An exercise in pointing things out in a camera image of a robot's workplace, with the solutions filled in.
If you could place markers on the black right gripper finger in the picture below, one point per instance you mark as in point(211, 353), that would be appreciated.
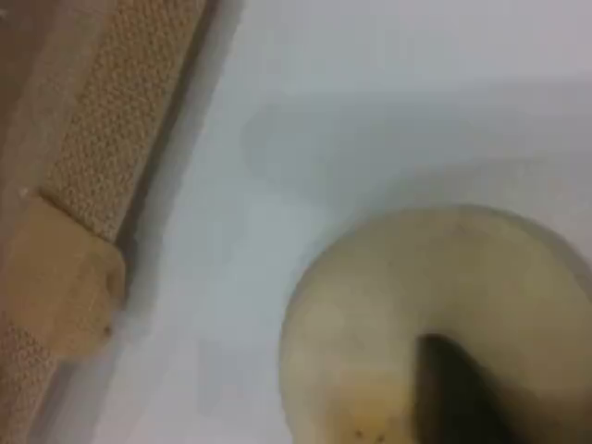
point(458, 398)

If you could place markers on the round egg yolk pastry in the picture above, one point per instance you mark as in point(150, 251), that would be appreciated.
point(370, 300)

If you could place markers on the brown jute tote bag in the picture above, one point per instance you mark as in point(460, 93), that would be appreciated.
point(115, 115)

